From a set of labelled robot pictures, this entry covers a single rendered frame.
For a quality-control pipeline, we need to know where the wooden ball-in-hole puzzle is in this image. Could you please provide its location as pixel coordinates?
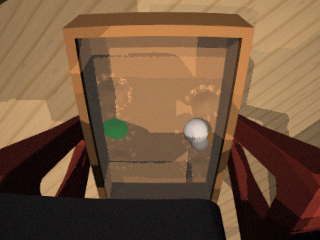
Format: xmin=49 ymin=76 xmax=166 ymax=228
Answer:
xmin=62 ymin=12 xmax=254 ymax=204

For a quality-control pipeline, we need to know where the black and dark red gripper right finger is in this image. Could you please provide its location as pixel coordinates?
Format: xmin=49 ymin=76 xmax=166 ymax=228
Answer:
xmin=227 ymin=114 xmax=320 ymax=240

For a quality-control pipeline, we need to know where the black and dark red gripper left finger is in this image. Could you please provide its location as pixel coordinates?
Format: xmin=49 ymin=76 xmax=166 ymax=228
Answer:
xmin=0 ymin=115 xmax=91 ymax=198

